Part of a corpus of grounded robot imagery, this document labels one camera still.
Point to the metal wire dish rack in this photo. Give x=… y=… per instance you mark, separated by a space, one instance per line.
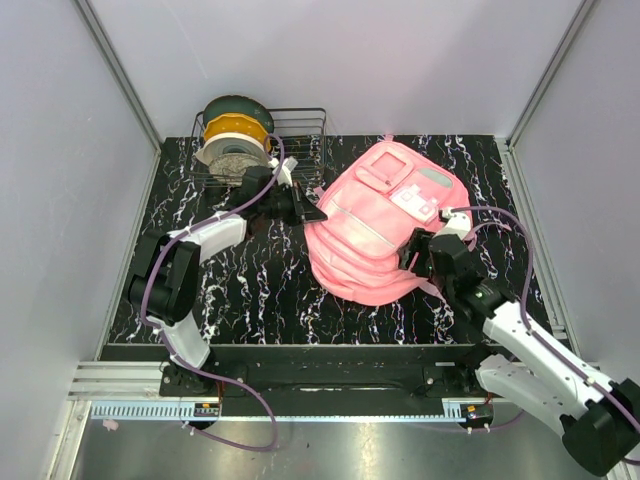
x=303 y=133

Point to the aluminium frame rail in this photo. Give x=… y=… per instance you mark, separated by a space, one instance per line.
x=120 y=380

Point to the pink student backpack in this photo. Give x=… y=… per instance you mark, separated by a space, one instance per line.
x=373 y=208

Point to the grey patterned plate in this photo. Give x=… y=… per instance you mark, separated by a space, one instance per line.
x=229 y=169

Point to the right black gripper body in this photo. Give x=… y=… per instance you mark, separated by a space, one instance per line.
x=423 y=266

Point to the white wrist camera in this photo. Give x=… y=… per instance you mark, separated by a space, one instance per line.
x=454 y=223
x=284 y=169

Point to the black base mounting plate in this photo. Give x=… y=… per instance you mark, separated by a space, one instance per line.
x=415 y=370

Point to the dark green plate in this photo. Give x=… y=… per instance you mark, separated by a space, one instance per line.
x=236 y=104

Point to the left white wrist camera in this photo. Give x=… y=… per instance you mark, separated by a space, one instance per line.
x=284 y=169

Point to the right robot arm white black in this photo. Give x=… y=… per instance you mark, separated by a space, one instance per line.
x=596 y=417

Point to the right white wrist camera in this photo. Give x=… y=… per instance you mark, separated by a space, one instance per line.
x=454 y=223

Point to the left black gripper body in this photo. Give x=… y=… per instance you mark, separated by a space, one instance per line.
x=286 y=204

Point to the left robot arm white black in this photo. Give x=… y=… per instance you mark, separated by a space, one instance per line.
x=163 y=280

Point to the yellow dotted plate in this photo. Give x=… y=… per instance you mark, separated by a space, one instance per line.
x=237 y=127

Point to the white rimmed plate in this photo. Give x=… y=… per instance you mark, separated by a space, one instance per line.
x=206 y=154

